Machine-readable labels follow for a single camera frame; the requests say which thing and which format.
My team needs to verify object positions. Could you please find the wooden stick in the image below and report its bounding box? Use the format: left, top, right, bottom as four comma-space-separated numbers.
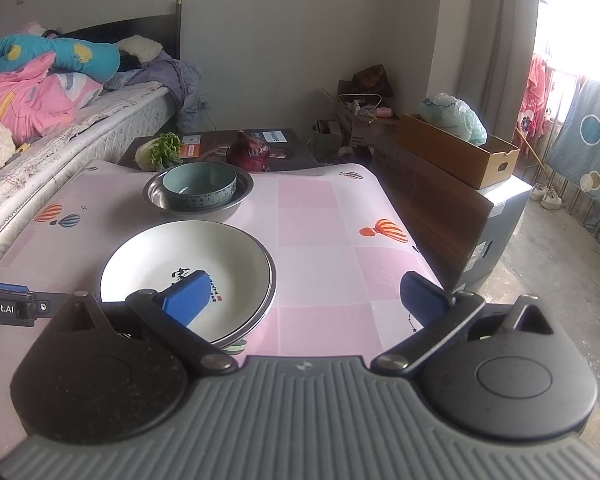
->
514, 127, 554, 182

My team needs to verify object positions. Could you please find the pink flowered hanging garment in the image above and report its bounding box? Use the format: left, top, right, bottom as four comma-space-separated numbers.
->
519, 54, 554, 134

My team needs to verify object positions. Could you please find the blue quilt with yellow spots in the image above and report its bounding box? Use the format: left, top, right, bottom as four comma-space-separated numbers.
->
0, 33, 122, 84

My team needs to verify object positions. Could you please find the grey curtain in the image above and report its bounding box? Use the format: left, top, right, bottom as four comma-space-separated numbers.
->
459, 0, 542, 128

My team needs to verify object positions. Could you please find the wide steel basin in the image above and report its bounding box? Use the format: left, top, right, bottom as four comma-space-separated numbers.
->
207, 245, 275, 347

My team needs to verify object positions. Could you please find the dark brown bag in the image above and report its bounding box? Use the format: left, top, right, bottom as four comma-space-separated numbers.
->
350, 63, 396, 99

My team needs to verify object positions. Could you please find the purple-grey cloth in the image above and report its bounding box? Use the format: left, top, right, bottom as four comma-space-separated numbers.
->
104, 57, 204, 127

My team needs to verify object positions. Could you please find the green leafy cabbage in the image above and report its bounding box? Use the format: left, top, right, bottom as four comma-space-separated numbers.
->
134, 132, 183, 171

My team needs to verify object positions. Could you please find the pale green plastic bag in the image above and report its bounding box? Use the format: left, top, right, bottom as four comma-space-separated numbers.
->
418, 92, 488, 146

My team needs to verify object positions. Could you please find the dark wooden headboard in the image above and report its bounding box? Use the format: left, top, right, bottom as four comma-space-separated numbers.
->
55, 0, 184, 87

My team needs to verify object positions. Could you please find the brown wooden board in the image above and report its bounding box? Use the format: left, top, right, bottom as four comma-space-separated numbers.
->
369, 137, 497, 289

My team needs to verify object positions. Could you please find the long cardboard box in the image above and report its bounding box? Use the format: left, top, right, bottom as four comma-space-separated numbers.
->
395, 113, 521, 191

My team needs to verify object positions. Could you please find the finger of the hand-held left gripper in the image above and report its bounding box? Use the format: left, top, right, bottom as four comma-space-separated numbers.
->
0, 281, 77, 312

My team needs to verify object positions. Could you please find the cream fluffy pillow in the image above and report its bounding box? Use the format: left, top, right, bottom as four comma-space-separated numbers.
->
115, 34, 164, 62

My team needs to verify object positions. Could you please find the teal ceramic bowl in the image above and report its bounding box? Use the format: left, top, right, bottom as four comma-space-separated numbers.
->
161, 162, 238, 211

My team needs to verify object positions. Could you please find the grey box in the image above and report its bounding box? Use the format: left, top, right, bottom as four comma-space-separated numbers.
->
452, 174, 534, 289

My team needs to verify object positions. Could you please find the pink printed tablecloth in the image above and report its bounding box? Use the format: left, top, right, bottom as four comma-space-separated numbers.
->
0, 159, 449, 453

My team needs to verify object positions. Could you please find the metal drying rack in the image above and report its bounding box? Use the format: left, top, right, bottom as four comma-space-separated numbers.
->
564, 175, 600, 263

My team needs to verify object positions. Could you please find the blue printed hanging sheet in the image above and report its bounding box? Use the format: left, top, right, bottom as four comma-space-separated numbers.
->
549, 77, 600, 192

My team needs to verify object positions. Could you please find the dark red vegetable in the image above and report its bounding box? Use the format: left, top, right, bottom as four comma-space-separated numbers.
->
226, 130, 272, 172

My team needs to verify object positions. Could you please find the open cardboard box with clutter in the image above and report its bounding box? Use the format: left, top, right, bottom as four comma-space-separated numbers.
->
335, 92, 402, 149

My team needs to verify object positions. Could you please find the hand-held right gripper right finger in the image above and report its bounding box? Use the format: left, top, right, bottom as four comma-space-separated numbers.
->
371, 271, 555, 375

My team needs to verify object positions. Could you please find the small green box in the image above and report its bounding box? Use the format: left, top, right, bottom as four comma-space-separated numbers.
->
310, 118, 352, 159

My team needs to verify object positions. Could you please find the white printed ceramic plate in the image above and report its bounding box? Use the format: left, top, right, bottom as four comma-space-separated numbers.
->
99, 219, 273, 346

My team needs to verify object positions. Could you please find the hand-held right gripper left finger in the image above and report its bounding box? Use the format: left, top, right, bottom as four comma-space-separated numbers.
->
55, 270, 240, 376

